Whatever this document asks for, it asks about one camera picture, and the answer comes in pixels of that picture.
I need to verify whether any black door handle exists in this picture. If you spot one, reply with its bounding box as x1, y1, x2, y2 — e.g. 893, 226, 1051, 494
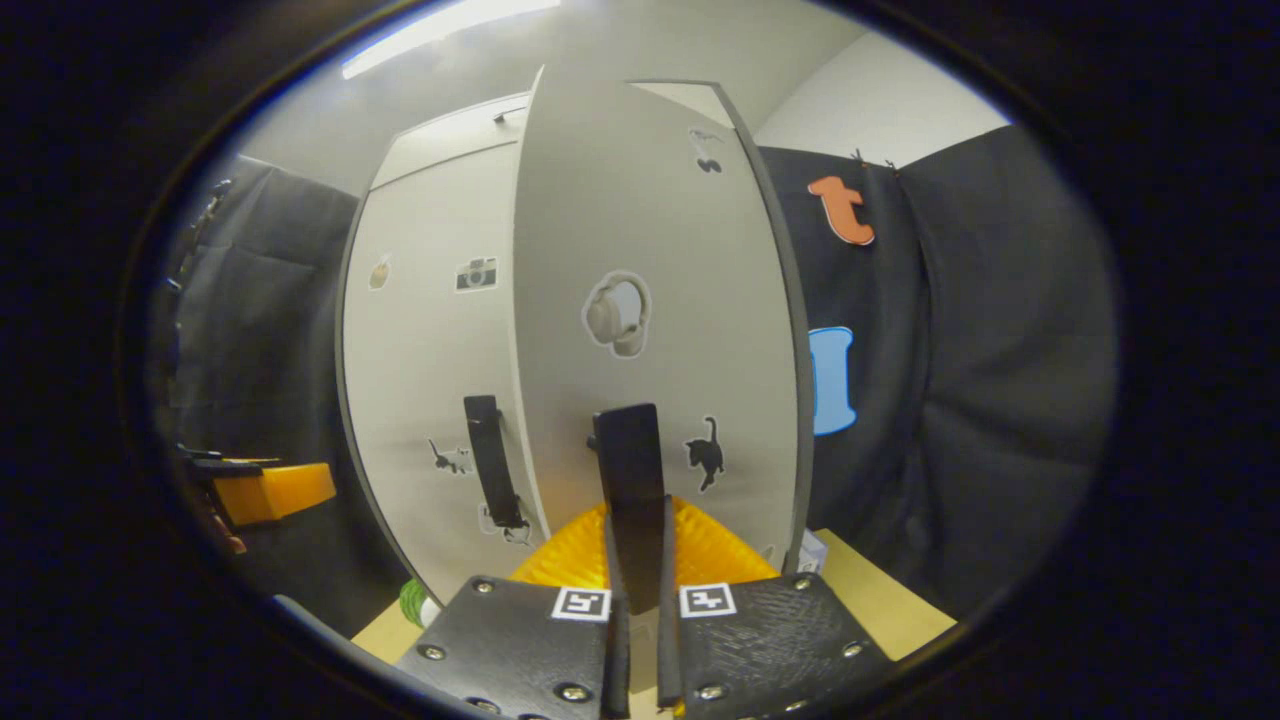
590, 403, 669, 616
463, 395, 529, 531

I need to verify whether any black backdrop cloth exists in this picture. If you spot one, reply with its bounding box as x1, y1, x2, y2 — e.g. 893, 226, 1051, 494
150, 155, 401, 641
755, 125, 1121, 621

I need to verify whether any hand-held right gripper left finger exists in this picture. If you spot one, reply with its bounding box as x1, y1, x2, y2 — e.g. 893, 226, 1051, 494
395, 500, 633, 720

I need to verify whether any white double-door shoe cabinet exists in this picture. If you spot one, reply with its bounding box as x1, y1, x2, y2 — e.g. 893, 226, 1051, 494
335, 65, 816, 611

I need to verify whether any white cabinet door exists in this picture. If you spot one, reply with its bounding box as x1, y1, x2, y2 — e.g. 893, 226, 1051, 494
340, 140, 549, 606
512, 65, 813, 591

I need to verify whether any white cabinet top drawer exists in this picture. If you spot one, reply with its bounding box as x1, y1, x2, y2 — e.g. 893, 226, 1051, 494
370, 80, 741, 191

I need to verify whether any green striped object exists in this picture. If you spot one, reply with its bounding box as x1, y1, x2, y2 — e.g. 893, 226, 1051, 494
398, 578, 441, 629

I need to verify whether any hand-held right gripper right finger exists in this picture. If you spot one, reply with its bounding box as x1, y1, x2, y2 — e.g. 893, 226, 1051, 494
655, 497, 893, 720

